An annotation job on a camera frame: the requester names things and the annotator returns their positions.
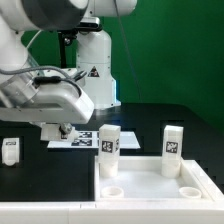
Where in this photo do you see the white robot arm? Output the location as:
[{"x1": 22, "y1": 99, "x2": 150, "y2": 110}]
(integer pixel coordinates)
[{"x1": 0, "y1": 0, "x2": 137, "y2": 140}]

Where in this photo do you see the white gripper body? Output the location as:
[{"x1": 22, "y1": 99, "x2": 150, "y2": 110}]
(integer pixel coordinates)
[{"x1": 0, "y1": 82, "x2": 94, "y2": 124}]

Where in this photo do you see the white square table top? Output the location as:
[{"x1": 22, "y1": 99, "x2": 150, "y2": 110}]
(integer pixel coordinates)
[{"x1": 94, "y1": 156, "x2": 224, "y2": 202}]

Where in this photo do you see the white sheet with tags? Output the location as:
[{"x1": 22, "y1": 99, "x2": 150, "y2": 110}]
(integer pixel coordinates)
[{"x1": 48, "y1": 131, "x2": 140, "y2": 149}]

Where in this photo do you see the grey braided robot cable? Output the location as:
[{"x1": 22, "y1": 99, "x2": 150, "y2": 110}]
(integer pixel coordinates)
[{"x1": 0, "y1": 65, "x2": 84, "y2": 98}]

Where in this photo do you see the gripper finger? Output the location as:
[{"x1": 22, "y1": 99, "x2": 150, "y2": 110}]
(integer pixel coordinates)
[{"x1": 59, "y1": 123, "x2": 73, "y2": 135}]

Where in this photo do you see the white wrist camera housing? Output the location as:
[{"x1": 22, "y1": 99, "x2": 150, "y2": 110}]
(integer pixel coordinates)
[{"x1": 56, "y1": 67, "x2": 88, "y2": 83}]

